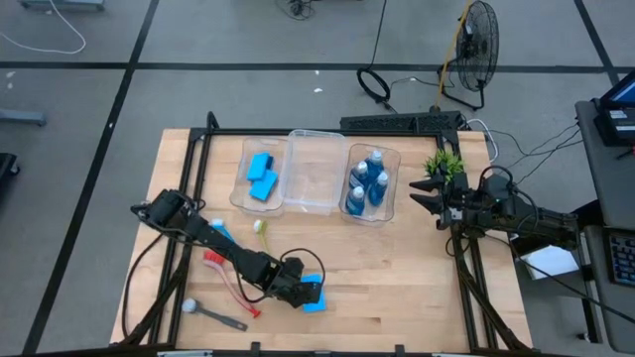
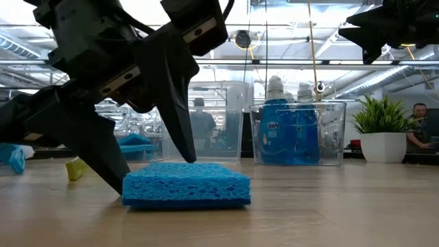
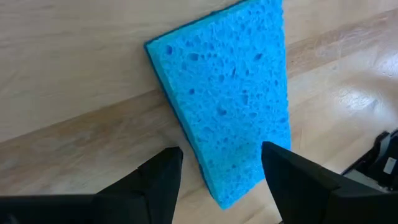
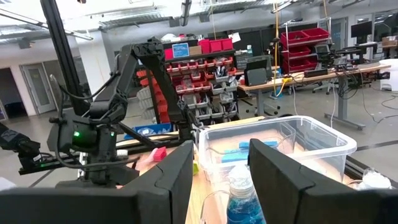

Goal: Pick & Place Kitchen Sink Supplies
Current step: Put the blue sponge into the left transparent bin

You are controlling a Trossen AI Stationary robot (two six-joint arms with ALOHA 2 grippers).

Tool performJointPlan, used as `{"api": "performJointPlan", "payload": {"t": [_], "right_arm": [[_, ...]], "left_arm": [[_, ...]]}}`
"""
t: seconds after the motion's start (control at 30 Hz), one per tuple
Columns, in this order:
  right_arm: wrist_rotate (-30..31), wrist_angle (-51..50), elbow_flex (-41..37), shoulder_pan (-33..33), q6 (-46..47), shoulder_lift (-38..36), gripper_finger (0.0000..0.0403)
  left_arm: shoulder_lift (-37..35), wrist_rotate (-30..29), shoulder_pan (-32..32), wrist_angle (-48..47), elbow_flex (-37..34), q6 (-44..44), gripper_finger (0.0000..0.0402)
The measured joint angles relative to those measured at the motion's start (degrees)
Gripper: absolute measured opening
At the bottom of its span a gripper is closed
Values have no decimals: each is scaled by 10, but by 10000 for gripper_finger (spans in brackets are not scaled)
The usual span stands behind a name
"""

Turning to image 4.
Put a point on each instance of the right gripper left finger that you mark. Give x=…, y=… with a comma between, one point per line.
x=93, y=208

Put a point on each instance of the wooden workbench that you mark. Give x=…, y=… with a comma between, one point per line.
x=357, y=70

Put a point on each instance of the green dish brush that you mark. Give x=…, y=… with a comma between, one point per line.
x=196, y=168

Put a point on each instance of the black power strip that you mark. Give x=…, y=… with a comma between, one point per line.
x=315, y=73

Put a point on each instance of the red storage bin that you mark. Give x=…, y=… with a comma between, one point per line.
x=204, y=46
x=227, y=44
x=216, y=46

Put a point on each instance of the red pink dish brush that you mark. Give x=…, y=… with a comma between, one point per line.
x=160, y=154

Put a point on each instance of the cardboard box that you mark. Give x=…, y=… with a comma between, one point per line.
x=195, y=50

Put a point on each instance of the black monitor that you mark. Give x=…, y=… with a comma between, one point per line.
x=361, y=29

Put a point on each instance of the glass door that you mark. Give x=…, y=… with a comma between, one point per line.
x=38, y=87

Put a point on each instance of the black equipment case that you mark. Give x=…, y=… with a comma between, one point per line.
x=256, y=76

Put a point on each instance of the white paper note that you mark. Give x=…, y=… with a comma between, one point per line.
x=234, y=37

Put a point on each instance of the clear plastic shallow tray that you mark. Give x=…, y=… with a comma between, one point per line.
x=214, y=211
x=286, y=137

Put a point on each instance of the grey dish brush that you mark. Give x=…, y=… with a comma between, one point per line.
x=122, y=153

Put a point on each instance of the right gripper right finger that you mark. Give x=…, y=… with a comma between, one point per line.
x=311, y=208

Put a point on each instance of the clear plastic deep bin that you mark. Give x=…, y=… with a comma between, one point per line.
x=311, y=161

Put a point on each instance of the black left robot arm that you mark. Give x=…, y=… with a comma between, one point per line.
x=155, y=68

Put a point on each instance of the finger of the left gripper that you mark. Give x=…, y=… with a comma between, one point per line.
x=105, y=177

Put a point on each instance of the blue crate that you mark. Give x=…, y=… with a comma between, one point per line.
x=149, y=130

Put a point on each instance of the parts shelf rack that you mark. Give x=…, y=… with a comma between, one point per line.
x=202, y=87

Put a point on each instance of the blue dish soap bottle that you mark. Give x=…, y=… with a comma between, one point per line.
x=242, y=202
x=374, y=182

